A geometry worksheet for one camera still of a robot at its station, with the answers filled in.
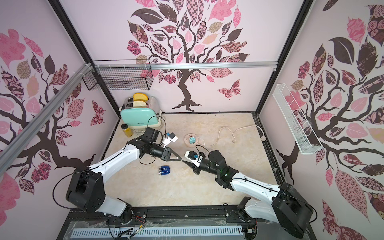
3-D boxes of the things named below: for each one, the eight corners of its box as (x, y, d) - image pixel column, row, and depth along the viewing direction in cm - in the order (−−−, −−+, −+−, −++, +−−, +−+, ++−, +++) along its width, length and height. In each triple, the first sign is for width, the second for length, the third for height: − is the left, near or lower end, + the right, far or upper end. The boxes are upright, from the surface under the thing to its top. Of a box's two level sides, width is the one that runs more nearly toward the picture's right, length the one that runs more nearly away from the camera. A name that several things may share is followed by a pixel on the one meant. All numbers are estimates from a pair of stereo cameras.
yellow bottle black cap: (124, 134, 110) (119, 126, 103) (128, 130, 112) (124, 122, 105) (129, 138, 107) (125, 130, 100) (134, 134, 110) (130, 126, 103)
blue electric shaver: (159, 175, 90) (157, 173, 87) (160, 168, 93) (159, 165, 90) (169, 175, 90) (168, 173, 87) (170, 168, 93) (169, 165, 90)
